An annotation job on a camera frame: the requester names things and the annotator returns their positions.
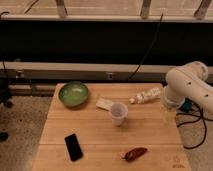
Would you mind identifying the black rectangular eraser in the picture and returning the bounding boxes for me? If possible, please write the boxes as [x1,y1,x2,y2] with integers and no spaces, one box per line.
[64,134,83,161]

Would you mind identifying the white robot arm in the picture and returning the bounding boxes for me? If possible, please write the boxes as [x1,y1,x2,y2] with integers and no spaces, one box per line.
[161,61,213,123]

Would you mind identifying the green ceramic bowl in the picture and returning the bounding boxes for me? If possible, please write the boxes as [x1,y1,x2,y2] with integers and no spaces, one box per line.
[58,81,89,107]

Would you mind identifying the blue small box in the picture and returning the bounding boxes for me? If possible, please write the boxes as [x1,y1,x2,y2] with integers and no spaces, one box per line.
[180,99,192,112]

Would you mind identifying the red chili pepper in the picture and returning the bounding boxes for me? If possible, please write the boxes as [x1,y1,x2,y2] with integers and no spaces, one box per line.
[123,147,148,162]

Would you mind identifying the black chair base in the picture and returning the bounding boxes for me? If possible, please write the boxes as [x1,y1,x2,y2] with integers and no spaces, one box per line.
[0,79,13,142]

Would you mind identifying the black floor cables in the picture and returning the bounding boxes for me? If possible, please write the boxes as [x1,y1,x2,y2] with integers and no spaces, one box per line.
[176,101,213,150]

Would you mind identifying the black hanging cable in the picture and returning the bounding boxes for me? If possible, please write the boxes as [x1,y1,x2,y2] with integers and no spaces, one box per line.
[127,13,165,82]

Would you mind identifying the grey metal rail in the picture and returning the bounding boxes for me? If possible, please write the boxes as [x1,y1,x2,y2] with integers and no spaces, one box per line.
[0,61,213,84]

